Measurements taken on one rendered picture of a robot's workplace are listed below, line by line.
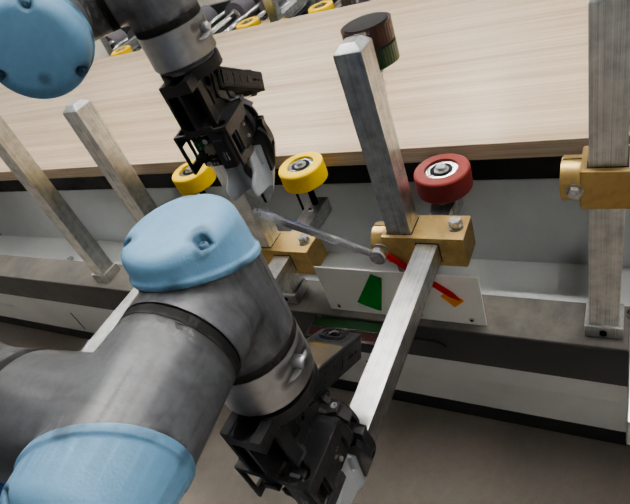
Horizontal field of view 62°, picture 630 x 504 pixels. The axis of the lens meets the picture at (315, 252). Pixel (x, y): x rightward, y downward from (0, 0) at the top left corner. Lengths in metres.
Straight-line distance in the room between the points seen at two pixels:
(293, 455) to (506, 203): 0.64
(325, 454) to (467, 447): 1.10
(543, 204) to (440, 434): 0.81
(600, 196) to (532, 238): 0.36
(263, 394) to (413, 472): 1.16
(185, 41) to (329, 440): 0.41
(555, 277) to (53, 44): 0.82
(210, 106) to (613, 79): 0.40
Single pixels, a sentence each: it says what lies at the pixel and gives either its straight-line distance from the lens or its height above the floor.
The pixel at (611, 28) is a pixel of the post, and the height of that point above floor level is 1.11.
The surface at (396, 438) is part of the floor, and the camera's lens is 1.56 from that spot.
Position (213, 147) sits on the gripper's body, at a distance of 0.64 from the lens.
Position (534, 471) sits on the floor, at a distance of 1.48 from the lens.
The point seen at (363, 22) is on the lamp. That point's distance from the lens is 0.66.
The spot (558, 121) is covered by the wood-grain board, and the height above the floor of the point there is 0.90.
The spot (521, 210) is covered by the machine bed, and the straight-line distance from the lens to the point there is 0.95.
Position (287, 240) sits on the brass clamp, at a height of 0.83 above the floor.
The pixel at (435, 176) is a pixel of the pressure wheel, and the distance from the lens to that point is 0.77.
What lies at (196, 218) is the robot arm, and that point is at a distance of 0.31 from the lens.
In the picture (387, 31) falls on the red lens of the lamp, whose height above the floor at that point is 1.13.
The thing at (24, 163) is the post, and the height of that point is 1.01.
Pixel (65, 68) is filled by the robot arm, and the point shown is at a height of 1.25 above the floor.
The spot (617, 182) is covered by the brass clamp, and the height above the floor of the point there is 0.96.
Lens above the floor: 1.33
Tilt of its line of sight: 37 degrees down
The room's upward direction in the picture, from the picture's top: 23 degrees counter-clockwise
